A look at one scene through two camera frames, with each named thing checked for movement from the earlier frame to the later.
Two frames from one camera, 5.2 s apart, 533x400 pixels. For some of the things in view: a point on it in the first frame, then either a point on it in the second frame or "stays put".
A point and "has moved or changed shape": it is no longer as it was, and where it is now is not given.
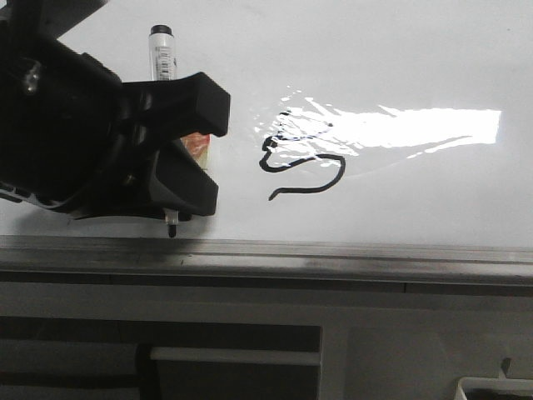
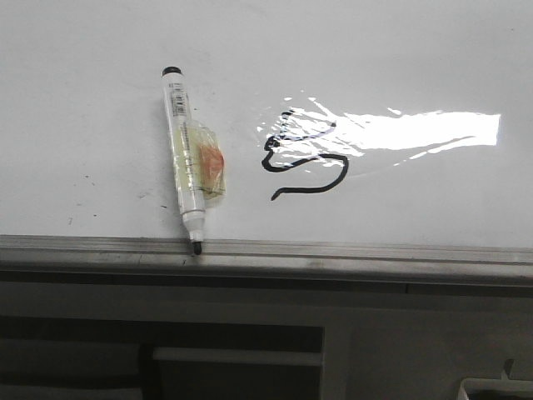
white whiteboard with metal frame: x=371 y=144 stays put
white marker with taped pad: x=162 y=67 has moved or changed shape
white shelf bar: x=236 y=356 stays put
